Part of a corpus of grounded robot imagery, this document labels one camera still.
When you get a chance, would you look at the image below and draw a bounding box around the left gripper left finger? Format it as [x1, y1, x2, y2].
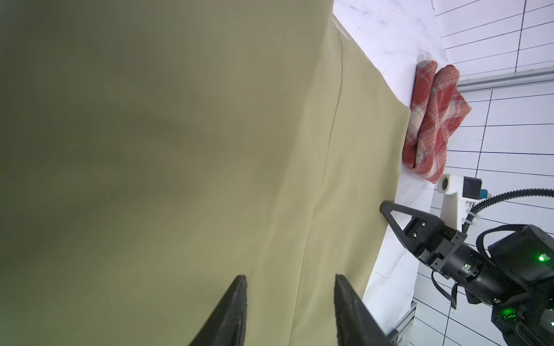
[190, 275, 248, 346]

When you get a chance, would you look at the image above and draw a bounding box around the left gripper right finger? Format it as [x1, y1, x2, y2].
[334, 274, 392, 346]

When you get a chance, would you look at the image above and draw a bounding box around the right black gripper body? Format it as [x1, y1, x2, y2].
[415, 226, 484, 285]

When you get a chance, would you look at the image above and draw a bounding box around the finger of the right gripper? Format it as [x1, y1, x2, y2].
[379, 201, 445, 260]

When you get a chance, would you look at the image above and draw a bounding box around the red plaid skirt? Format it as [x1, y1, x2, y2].
[402, 60, 472, 184]

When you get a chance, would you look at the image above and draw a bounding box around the olive green skirt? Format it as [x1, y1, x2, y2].
[1, 1, 410, 345]

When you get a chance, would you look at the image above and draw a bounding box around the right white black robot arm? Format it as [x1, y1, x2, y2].
[380, 188, 553, 345]

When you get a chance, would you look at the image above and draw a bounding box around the aluminium mounting rail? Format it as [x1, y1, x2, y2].
[387, 301, 417, 346]

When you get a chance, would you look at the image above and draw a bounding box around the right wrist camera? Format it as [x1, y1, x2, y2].
[437, 174, 491, 232]

